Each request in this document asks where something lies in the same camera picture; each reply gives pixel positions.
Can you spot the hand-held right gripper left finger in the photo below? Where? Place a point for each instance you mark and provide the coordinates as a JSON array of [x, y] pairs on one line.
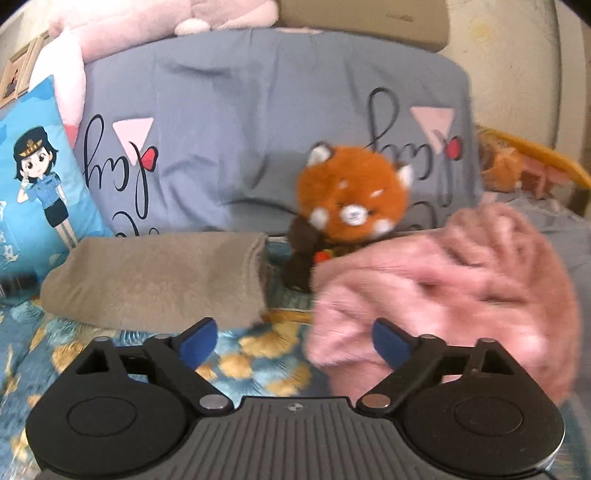
[[198, 344]]

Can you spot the pink fluffy garment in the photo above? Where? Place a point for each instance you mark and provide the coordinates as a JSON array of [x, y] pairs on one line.
[[438, 286]]

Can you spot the orange fluffy object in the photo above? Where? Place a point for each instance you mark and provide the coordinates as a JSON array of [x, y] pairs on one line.
[[501, 166]]

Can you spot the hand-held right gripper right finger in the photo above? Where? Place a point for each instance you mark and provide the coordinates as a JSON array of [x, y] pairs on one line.
[[392, 344]]

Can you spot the beige knit sweater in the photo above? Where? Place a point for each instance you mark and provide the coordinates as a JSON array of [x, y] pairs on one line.
[[152, 281]]

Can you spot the pink plastic object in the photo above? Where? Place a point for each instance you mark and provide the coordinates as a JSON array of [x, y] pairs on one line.
[[545, 177]]

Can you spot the beige headboard cushion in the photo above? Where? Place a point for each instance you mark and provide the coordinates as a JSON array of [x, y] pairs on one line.
[[369, 18]]

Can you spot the blue cartoon print pillow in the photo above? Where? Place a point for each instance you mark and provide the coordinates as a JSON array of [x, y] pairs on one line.
[[41, 184]]

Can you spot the grey script print pillow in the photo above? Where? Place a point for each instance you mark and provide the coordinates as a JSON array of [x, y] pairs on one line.
[[254, 115]]

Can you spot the wooden picture frame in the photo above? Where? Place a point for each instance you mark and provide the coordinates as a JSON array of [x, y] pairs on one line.
[[14, 74]]

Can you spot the red panda plush toy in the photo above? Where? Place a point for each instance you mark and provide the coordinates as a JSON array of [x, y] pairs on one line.
[[351, 189]]

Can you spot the blue patterned quilted bedspread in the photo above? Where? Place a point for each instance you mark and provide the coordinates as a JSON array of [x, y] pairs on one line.
[[258, 364]]

